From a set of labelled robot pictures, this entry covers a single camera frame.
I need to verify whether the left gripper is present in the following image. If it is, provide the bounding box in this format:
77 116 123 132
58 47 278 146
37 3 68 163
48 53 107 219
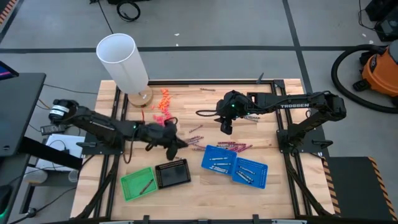
136 119 189 161

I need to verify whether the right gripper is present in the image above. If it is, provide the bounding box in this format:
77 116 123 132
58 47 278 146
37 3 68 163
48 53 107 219
214 102 247 136

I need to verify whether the black plastic basket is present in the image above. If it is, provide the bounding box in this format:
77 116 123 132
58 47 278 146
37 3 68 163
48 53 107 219
154 158 192 190

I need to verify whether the blue plastic basket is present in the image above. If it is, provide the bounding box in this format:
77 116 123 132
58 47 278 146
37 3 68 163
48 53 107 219
231 156 269 190
200 144 239 177

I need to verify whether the orange cap erasers pile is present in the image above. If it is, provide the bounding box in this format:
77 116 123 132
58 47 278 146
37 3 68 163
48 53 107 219
157 88 173 116

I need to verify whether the green plastic basket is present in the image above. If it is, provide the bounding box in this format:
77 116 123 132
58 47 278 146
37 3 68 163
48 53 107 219
120 167 159 202

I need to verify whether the white cylinder lamp wooden base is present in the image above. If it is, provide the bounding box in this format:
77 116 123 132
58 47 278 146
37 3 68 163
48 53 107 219
95 33 154 109

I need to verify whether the white box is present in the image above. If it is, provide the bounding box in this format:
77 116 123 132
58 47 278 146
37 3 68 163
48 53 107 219
35 133 86 172

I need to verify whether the orange shop vacuum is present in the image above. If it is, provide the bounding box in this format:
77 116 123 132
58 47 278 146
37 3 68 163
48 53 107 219
331 44 398 114
353 40 398 106

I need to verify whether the black power adapter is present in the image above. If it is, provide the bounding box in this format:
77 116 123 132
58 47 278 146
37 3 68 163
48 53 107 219
40 123 68 136

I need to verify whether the black hazard-striped mat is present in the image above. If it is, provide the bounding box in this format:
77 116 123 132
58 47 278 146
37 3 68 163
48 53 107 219
322 156 398 222

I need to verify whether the white rounded device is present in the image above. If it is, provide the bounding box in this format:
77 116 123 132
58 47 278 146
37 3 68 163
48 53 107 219
23 167 48 184

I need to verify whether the black side desk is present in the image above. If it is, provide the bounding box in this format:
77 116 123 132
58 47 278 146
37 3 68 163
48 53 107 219
0 72 84 224

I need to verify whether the dark display screen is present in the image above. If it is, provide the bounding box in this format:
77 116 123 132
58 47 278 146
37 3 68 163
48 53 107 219
0 60 19 81

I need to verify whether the black equipment case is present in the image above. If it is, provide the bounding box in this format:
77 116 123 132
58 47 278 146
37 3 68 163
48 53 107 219
365 0 398 43

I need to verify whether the hazard-striped floor strip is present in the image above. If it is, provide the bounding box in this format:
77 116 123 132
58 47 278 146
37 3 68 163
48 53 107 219
0 0 18 24

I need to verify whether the black right camera cable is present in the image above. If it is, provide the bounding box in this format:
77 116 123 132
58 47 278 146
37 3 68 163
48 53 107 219
195 110 218 118

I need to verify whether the black camera cable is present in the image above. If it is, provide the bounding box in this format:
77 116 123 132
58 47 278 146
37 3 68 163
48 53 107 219
123 116 178 165
195 110 218 118

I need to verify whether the black left camera cable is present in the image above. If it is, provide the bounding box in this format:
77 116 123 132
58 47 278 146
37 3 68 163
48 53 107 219
123 116 178 165

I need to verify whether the coiled black cable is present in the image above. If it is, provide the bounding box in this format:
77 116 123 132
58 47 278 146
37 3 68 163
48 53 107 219
116 1 141 22

